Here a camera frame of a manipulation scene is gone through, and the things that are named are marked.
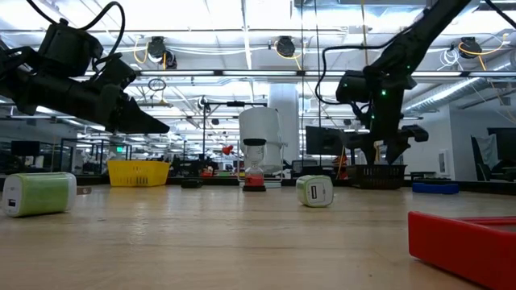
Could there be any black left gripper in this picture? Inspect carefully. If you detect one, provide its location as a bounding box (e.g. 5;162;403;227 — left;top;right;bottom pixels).
11;55;171;135

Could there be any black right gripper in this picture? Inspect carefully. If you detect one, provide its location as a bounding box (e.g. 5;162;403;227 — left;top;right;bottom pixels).
342;85;430;166

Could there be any dark blue small box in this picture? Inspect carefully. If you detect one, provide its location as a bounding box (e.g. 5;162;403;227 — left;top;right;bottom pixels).
411;182;460;196

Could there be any small green USB wall charger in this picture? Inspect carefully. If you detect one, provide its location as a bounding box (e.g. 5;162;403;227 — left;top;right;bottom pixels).
295;174;335;209

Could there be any large green USB wall charger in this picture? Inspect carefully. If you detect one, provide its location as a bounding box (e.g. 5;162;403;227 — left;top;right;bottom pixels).
1;172;93;219

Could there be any hourglass with red sand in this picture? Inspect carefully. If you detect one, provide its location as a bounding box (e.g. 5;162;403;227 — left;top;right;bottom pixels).
241;138;268;193

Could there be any black plastic basket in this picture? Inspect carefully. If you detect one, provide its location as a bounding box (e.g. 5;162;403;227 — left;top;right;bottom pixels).
347;163;408;190

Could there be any yellow plastic basket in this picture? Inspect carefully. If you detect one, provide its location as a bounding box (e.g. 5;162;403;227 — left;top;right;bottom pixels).
106;159;172;188

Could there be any black background monitor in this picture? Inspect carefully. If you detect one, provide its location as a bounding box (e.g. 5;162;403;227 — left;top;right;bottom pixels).
10;140;41;158
305;125;352;157

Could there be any red plastic tray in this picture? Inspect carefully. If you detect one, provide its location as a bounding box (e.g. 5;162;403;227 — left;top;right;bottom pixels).
406;211;516;290

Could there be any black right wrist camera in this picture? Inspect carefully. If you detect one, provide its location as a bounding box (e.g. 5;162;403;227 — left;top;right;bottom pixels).
335;70;372;105

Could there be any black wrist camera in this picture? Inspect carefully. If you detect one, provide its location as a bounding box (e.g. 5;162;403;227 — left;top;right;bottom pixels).
335;70;372;105
37;18;105;78

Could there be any black ceiling cable reel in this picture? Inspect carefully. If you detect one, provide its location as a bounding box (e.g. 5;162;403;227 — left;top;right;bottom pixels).
275;35;297;59
146;35;179;71
458;36;484;60

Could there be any black hanging cable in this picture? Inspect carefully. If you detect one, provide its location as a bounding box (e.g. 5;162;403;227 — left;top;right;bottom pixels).
314;0;323;167
299;0;305;167

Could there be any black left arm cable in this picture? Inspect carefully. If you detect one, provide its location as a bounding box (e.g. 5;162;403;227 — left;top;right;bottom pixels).
26;0;127;61

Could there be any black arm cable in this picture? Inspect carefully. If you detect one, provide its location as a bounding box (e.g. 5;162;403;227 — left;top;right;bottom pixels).
314;34;416;106
26;0;127;61

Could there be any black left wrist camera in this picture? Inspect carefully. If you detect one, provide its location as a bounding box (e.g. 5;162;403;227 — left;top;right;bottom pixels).
37;18;105;78

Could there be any black aluminium table frame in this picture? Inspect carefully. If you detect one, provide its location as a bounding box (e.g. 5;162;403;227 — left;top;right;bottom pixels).
0;172;516;193

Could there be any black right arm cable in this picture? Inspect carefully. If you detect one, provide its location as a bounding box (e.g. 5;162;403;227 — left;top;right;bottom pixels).
314;34;416;106

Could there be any yellow hanging cable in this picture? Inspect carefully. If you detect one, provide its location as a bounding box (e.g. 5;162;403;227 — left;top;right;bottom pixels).
360;0;382;166

